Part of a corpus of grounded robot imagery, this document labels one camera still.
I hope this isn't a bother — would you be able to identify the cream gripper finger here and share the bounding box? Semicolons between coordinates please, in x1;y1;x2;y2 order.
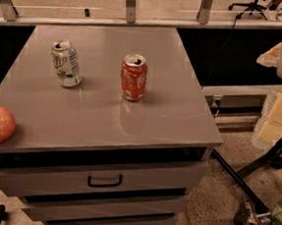
256;43;282;68
256;89;282;143

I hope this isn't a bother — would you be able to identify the red coke can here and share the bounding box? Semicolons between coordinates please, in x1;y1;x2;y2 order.
120;54;148;101

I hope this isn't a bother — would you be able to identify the white green 7up can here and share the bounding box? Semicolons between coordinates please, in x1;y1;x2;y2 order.
51;40;82;87

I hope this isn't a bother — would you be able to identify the black metal stand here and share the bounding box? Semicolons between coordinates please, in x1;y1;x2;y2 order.
210;138;282;213

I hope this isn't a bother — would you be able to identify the black office chair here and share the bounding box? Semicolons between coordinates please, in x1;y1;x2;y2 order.
228;0;266;20

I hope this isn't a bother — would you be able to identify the grey drawer cabinet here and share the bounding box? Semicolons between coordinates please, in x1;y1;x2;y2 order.
0;25;221;225

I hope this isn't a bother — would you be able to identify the black cable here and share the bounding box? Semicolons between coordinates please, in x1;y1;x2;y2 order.
200;10;245;91

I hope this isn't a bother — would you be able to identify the black drawer handle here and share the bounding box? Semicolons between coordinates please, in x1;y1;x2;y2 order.
86;174;124;189

